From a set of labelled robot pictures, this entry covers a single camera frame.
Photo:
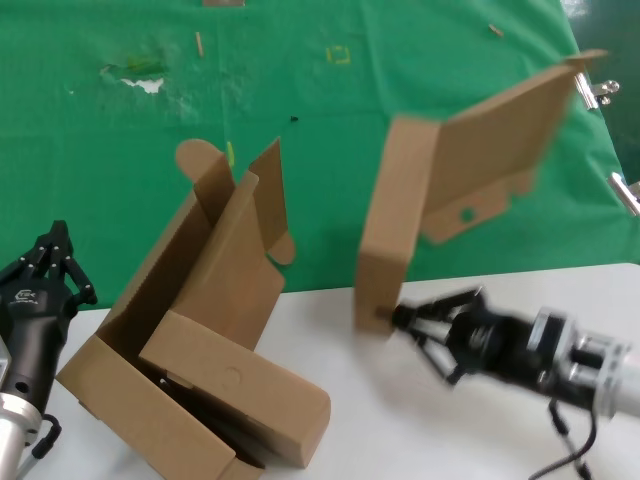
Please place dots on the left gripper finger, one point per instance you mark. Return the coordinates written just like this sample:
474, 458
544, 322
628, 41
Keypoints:
70, 270
30, 262

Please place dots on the small closed cardboard box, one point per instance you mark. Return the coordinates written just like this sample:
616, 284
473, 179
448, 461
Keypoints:
240, 380

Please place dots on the green table cloth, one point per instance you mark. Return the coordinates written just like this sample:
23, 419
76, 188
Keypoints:
150, 110

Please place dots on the small tan tape piece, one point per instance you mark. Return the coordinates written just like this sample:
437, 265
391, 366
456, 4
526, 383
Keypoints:
496, 30

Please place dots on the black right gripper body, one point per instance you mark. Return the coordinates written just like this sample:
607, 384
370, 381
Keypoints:
495, 345

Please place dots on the large open cardboard box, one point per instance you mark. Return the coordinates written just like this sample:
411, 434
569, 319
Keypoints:
125, 395

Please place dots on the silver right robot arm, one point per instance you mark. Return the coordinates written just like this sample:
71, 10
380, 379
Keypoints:
620, 380

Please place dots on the small cardboard box with lid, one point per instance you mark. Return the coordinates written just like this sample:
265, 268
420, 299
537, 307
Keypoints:
390, 225

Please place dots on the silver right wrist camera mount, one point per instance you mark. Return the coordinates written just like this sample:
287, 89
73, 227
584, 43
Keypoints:
550, 335

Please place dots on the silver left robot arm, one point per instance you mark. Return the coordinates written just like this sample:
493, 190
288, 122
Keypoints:
15, 435

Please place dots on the tan wooden stick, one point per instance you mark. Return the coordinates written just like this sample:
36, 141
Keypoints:
199, 44

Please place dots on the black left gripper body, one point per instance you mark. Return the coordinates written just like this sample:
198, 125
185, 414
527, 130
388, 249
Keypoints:
30, 325

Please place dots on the yellow-green tape strip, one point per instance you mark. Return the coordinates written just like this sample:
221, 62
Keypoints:
230, 152

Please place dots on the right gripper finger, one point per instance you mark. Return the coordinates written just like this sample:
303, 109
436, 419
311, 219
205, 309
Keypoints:
440, 355
440, 310

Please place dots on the crumpled green tape patch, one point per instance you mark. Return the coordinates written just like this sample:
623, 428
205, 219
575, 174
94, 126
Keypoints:
142, 62

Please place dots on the brown cardboard scrap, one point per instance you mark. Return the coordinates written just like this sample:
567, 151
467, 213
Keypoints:
223, 2

